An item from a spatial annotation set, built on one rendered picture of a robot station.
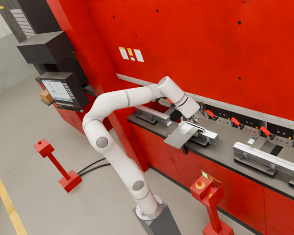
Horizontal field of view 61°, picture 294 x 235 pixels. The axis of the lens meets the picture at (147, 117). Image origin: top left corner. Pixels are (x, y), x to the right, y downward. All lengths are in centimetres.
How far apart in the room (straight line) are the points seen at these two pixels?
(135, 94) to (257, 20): 66
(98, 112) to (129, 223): 201
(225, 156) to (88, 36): 157
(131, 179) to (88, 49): 140
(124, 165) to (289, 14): 104
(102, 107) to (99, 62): 135
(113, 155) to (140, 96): 34
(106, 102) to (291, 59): 88
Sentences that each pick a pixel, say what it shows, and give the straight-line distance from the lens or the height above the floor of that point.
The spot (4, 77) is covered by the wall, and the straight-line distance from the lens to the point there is 846.
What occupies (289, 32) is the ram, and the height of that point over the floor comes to 191.
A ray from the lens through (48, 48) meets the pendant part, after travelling 241.
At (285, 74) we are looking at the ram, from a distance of 142.
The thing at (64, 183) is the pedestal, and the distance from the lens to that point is 371.
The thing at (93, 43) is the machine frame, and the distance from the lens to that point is 245.
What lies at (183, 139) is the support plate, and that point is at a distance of 213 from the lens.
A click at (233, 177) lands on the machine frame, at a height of 75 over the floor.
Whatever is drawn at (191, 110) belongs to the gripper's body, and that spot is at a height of 160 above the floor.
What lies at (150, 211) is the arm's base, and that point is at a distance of 174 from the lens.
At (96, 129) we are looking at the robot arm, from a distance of 120.
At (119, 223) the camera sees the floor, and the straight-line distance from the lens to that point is 308.
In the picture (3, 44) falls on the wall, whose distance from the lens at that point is 835.
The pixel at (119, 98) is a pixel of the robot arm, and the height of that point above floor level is 187.
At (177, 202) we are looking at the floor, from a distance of 298.
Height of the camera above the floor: 245
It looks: 36 degrees down
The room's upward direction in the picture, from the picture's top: 22 degrees counter-clockwise
